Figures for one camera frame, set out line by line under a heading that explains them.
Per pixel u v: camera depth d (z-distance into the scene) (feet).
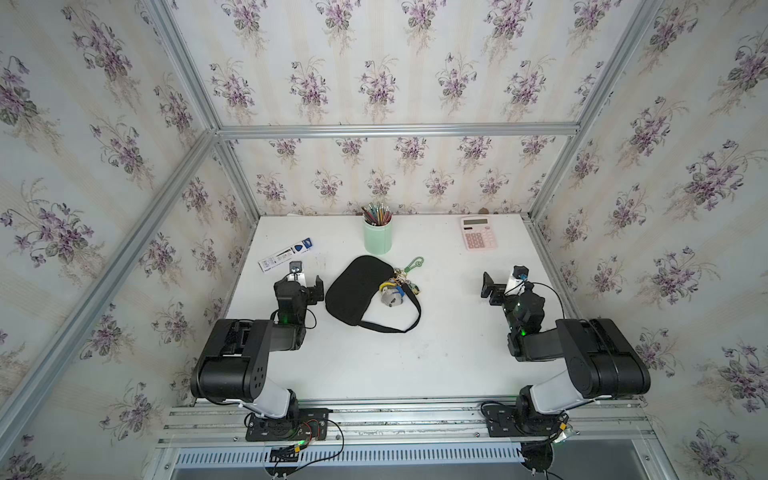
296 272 2.58
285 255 3.51
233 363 1.49
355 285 3.16
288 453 2.34
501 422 2.39
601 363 1.48
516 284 2.49
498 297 2.63
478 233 3.65
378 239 3.42
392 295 3.03
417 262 3.48
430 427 2.40
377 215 3.41
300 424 2.38
